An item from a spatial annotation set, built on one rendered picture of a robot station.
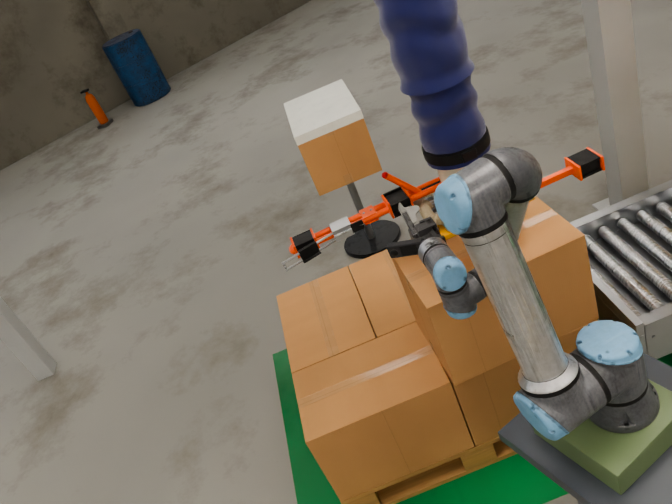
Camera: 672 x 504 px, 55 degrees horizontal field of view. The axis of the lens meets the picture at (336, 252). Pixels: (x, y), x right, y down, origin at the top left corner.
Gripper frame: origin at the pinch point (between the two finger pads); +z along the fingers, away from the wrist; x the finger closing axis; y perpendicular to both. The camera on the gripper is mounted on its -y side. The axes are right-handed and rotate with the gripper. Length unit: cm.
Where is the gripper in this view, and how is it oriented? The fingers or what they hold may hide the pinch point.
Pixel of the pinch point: (403, 222)
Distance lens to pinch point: 211.8
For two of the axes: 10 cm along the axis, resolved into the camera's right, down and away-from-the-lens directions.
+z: -2.3, -4.8, 8.4
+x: -3.4, -7.7, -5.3
